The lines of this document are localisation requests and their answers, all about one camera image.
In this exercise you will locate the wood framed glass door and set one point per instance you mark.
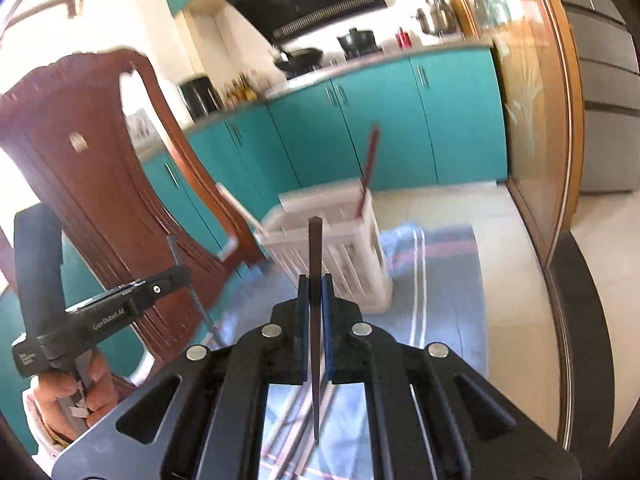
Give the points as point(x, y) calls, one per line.
point(530, 125)

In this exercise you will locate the white plastic utensil basket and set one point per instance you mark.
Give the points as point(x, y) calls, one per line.
point(350, 260)

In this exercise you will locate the black cooking pot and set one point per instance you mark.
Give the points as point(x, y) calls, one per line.
point(356, 41)

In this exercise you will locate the wooden chair back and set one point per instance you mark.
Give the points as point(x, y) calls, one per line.
point(75, 185)

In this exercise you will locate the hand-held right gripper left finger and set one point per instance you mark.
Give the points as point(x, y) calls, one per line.
point(302, 332)

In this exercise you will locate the grey refrigerator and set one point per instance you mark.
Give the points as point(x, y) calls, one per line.
point(605, 110)

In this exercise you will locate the steel kettle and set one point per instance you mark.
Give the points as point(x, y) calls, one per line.
point(437, 15)

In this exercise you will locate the black wok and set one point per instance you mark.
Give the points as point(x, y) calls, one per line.
point(297, 59)

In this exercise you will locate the gas stove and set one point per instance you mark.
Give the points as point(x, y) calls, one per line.
point(345, 62)

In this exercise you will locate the person's left hand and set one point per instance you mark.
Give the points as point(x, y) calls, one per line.
point(55, 405)

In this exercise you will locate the blue striped cloth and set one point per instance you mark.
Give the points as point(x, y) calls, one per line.
point(440, 285)

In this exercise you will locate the person's left forearm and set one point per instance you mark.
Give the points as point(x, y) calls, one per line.
point(42, 449)

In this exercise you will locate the dark wall rail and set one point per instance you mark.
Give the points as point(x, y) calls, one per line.
point(50, 10)

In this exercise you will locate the black air fryer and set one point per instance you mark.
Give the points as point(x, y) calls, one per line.
point(200, 95)

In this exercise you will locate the dark brown chopstick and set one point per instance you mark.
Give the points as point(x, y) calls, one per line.
point(315, 255)

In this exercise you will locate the grey chopstick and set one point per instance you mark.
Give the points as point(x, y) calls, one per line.
point(289, 422)
point(305, 435)

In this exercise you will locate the reddish brown chopstick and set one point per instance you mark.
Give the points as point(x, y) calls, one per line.
point(371, 155)

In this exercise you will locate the teal lower kitchen cabinets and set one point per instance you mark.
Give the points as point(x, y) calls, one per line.
point(390, 120)

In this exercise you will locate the group of condiment bottles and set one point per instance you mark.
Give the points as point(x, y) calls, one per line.
point(240, 90)

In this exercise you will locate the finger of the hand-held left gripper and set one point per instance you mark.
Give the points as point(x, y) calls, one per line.
point(192, 292)

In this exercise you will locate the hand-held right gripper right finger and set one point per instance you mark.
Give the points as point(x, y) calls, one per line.
point(327, 332)

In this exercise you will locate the red canister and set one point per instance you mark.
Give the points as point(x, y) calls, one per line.
point(402, 39)

